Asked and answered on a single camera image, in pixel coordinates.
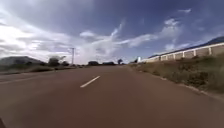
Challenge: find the lone dark tree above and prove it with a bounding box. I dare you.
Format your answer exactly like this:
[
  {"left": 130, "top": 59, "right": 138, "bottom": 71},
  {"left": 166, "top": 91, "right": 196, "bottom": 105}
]
[{"left": 116, "top": 58, "right": 124, "bottom": 66}]

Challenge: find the dry grass verge with bushes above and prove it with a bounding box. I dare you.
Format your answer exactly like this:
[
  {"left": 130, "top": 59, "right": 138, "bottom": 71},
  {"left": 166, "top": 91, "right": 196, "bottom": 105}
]
[{"left": 128, "top": 54, "right": 224, "bottom": 96}]

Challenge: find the dark hill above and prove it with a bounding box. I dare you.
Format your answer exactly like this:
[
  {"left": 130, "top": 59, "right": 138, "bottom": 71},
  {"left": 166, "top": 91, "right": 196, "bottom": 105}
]
[{"left": 0, "top": 55, "right": 44, "bottom": 66}]

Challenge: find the pole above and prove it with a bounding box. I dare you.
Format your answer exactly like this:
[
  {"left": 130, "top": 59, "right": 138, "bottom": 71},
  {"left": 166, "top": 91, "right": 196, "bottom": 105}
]
[{"left": 69, "top": 47, "right": 76, "bottom": 66}]

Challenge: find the row of dark trees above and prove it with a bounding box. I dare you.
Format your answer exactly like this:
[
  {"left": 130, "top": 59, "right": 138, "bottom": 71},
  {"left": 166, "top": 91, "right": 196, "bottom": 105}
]
[{"left": 87, "top": 60, "right": 116, "bottom": 67}]

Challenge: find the tan wall with white posts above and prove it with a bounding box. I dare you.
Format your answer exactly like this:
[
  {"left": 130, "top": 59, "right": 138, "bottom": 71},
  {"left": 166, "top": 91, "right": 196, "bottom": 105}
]
[{"left": 141, "top": 41, "right": 224, "bottom": 64}]

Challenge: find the clump of dark trees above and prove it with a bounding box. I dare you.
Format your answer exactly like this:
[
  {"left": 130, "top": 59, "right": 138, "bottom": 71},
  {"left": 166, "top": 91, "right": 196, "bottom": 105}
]
[{"left": 47, "top": 56, "right": 71, "bottom": 67}]

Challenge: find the reddish-brown asphalt road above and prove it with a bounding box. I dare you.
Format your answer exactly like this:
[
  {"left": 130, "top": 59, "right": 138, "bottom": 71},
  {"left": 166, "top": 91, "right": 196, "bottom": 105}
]
[{"left": 0, "top": 64, "right": 224, "bottom": 128}]

